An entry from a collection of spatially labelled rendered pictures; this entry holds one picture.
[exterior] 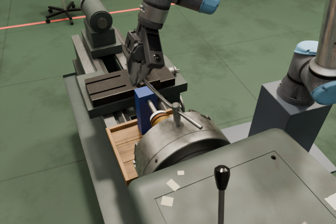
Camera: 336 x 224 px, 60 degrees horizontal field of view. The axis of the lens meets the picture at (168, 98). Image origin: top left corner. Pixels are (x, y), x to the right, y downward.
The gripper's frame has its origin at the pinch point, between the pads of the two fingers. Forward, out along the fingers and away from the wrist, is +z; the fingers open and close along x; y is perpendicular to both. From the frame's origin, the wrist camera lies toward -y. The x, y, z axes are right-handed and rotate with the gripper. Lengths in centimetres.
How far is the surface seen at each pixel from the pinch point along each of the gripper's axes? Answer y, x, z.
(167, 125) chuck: -12.3, -8.1, 6.6
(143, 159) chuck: -15.7, -1.9, 16.8
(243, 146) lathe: -29.9, -21.0, -0.6
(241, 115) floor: 78, -158, 82
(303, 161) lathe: -40, -32, -5
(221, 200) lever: -44.8, -1.3, -2.9
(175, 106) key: -14.2, -6.4, -2.4
